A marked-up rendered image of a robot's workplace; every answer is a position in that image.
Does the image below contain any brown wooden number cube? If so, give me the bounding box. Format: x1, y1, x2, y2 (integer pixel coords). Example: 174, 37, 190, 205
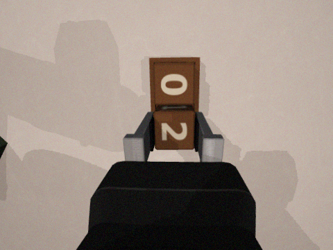
153, 105, 195, 150
153, 63, 196, 105

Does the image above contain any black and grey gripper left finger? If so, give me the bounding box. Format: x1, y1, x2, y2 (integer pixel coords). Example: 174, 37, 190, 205
123, 112, 155, 161

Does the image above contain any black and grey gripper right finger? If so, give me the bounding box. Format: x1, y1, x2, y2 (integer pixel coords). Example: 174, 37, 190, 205
194, 112, 224, 162

